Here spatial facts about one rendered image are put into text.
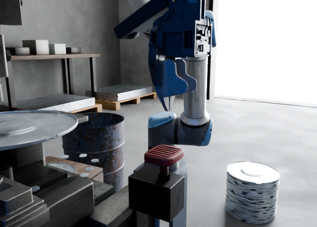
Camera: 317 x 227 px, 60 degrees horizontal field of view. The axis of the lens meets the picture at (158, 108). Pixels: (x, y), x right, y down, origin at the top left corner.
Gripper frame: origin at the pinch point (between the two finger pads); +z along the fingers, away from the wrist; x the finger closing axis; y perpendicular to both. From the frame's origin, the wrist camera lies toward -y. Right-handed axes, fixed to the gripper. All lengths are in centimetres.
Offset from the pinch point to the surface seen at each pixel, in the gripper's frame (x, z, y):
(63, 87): 279, 56, -363
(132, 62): 437, 19, -329
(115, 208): -5.0, 21.0, -8.0
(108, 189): -0.5, 20.7, -13.9
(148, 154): -2.9, 9.2, -1.7
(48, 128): -6.3, 7.0, -24.9
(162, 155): -2.0, 9.1, 0.8
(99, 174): 52, 52, -67
